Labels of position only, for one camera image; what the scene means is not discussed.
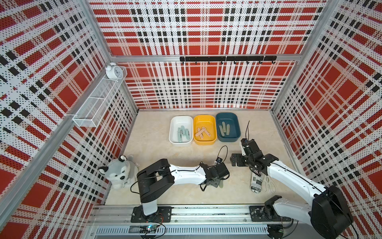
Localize dark teal storage box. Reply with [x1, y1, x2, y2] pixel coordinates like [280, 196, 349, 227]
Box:
[215, 112, 241, 142]

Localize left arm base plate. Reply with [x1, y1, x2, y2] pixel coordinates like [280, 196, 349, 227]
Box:
[130, 206, 173, 223]

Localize white alarm clock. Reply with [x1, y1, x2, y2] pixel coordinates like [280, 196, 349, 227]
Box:
[105, 62, 123, 80]

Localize green circuit board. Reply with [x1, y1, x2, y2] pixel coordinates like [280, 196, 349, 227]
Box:
[139, 225, 157, 234]

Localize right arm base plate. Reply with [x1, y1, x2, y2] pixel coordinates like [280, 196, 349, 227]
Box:
[249, 205, 292, 222]

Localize black hook rail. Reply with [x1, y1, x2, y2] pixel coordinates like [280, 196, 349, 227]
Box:
[180, 55, 277, 63]

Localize yellow storage box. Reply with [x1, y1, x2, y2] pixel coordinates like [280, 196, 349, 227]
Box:
[193, 115, 217, 146]

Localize white wire mesh shelf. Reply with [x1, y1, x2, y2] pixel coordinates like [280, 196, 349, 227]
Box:
[73, 66, 127, 127]

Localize white storage box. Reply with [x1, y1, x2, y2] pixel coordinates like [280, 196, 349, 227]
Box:
[169, 116, 193, 146]

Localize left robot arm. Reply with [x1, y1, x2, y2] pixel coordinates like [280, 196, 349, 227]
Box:
[137, 159, 230, 216]

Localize husky plush toy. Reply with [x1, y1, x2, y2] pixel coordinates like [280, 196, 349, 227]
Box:
[98, 154, 139, 190]

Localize printed pencil case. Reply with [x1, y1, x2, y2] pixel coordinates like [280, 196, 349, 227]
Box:
[250, 173, 263, 193]

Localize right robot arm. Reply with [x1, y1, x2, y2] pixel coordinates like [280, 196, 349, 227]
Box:
[230, 138, 354, 239]

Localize white handled scissors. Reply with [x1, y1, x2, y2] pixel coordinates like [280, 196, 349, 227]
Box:
[262, 175, 277, 193]

